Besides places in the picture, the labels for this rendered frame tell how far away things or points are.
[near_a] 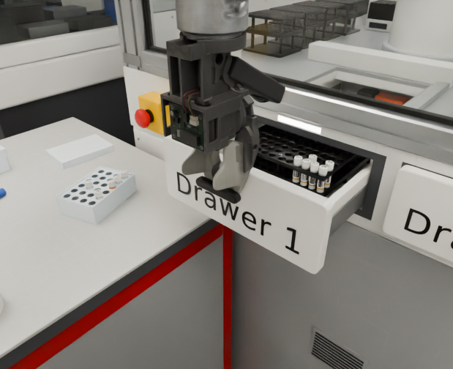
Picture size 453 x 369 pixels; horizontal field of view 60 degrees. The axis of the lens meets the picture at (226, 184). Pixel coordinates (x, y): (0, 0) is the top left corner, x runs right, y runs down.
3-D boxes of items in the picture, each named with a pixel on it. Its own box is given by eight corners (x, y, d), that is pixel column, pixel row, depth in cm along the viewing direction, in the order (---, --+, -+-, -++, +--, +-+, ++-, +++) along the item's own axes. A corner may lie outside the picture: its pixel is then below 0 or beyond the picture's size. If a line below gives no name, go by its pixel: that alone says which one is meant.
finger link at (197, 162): (173, 194, 53) (175, 135, 48) (204, 177, 57) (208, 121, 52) (189, 205, 52) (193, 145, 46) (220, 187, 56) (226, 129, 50)
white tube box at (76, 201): (96, 225, 69) (92, 207, 67) (59, 214, 72) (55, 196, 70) (137, 189, 79) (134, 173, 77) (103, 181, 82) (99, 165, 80)
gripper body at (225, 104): (162, 140, 47) (152, 35, 41) (211, 119, 53) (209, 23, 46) (208, 161, 43) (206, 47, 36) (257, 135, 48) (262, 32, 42)
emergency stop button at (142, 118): (145, 131, 80) (143, 113, 78) (133, 126, 82) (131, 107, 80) (156, 127, 82) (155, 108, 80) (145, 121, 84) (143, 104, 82)
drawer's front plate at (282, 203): (316, 276, 51) (328, 207, 45) (167, 194, 67) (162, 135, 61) (323, 269, 52) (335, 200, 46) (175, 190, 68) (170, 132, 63)
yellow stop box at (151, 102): (159, 137, 82) (156, 104, 78) (138, 127, 86) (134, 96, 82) (178, 129, 85) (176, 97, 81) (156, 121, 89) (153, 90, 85)
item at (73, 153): (63, 169, 86) (61, 162, 85) (47, 156, 91) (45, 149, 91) (114, 151, 94) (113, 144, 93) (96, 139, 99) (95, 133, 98)
